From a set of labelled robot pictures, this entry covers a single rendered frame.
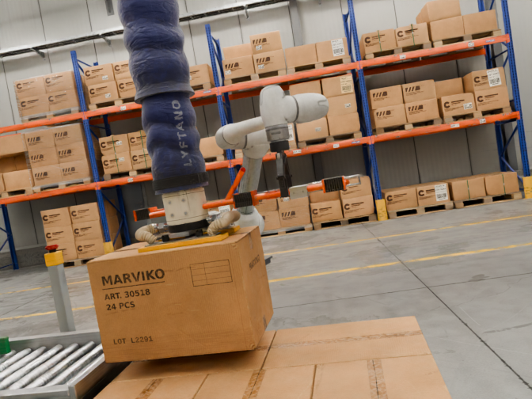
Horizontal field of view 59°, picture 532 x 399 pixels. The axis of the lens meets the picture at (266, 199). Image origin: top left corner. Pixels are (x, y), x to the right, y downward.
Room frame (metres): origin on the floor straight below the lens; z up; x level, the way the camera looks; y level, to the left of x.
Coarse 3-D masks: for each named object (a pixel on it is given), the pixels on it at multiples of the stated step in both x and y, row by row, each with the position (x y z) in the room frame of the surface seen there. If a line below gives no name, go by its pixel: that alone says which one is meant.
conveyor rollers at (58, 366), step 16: (16, 352) 2.38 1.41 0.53; (32, 352) 2.28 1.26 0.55; (48, 352) 2.24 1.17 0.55; (64, 352) 2.21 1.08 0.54; (80, 352) 2.18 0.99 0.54; (96, 352) 2.15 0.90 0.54; (0, 368) 2.15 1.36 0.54; (16, 368) 2.12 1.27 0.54; (32, 368) 2.10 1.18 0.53; (48, 368) 2.07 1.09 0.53; (64, 368) 2.04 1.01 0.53; (80, 368) 2.01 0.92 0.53; (0, 384) 1.92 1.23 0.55; (16, 384) 1.89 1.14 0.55; (32, 384) 1.86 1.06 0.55; (48, 384) 1.82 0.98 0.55; (64, 384) 1.80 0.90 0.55
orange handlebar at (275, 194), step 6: (348, 180) 1.74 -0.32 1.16; (312, 186) 1.76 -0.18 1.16; (318, 186) 1.75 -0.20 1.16; (264, 192) 1.79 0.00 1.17; (270, 192) 1.79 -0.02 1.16; (276, 192) 1.78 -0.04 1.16; (258, 198) 1.79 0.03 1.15; (264, 198) 1.79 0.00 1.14; (270, 198) 1.79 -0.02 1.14; (276, 198) 1.78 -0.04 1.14; (204, 204) 1.84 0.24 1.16; (210, 204) 1.83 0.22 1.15; (216, 204) 1.83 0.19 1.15; (222, 204) 1.82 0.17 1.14; (228, 204) 1.82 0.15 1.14; (156, 210) 2.17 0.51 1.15; (162, 210) 2.17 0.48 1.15; (150, 216) 1.88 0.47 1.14; (156, 216) 1.88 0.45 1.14
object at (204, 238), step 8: (200, 232) 1.76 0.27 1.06; (224, 232) 1.80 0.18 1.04; (168, 240) 1.79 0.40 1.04; (176, 240) 1.78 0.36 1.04; (184, 240) 1.75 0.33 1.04; (192, 240) 1.73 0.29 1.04; (200, 240) 1.72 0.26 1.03; (208, 240) 1.72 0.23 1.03; (216, 240) 1.71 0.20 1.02; (144, 248) 1.77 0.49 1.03; (152, 248) 1.76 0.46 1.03; (160, 248) 1.75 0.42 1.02; (168, 248) 1.75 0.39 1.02
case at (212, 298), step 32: (128, 256) 1.72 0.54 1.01; (160, 256) 1.70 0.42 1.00; (192, 256) 1.68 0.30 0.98; (224, 256) 1.65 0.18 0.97; (256, 256) 1.90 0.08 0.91; (96, 288) 1.75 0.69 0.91; (128, 288) 1.73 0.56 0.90; (160, 288) 1.70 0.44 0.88; (192, 288) 1.68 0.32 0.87; (224, 288) 1.66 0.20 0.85; (256, 288) 1.81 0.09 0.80; (128, 320) 1.73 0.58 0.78; (160, 320) 1.71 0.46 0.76; (192, 320) 1.69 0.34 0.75; (224, 320) 1.66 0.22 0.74; (256, 320) 1.73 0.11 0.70; (128, 352) 1.74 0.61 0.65; (160, 352) 1.71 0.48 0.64; (192, 352) 1.69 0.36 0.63
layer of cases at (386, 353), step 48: (288, 336) 1.93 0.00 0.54; (336, 336) 1.84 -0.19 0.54; (384, 336) 1.76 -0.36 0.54; (144, 384) 1.68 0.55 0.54; (192, 384) 1.61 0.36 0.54; (240, 384) 1.55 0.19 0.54; (288, 384) 1.49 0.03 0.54; (336, 384) 1.44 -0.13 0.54; (384, 384) 1.39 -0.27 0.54; (432, 384) 1.34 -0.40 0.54
